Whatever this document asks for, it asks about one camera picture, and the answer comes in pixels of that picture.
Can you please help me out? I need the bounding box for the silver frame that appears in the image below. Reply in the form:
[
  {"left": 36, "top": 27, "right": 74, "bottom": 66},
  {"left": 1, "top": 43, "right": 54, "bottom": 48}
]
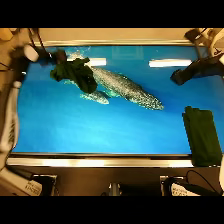
[{"left": 6, "top": 39, "right": 214, "bottom": 197}]

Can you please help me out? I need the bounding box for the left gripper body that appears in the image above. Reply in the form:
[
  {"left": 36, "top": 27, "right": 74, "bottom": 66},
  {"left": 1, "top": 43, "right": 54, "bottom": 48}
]
[{"left": 52, "top": 49, "right": 68, "bottom": 65}]

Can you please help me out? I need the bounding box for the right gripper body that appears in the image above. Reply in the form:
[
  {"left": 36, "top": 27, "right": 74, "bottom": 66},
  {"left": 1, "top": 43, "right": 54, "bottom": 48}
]
[{"left": 170, "top": 68, "right": 195, "bottom": 86}]

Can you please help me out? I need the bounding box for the green T-shirt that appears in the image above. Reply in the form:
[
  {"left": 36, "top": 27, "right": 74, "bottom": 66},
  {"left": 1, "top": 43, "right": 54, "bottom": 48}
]
[{"left": 49, "top": 57, "right": 99, "bottom": 95}]

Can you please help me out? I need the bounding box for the black cable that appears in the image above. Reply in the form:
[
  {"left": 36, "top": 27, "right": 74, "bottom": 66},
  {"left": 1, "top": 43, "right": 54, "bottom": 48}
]
[{"left": 185, "top": 169, "right": 215, "bottom": 195}]

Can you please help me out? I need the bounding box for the folded dark green garment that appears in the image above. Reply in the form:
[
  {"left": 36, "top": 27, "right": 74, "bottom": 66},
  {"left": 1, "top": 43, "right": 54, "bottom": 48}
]
[{"left": 181, "top": 105, "right": 224, "bottom": 168}]

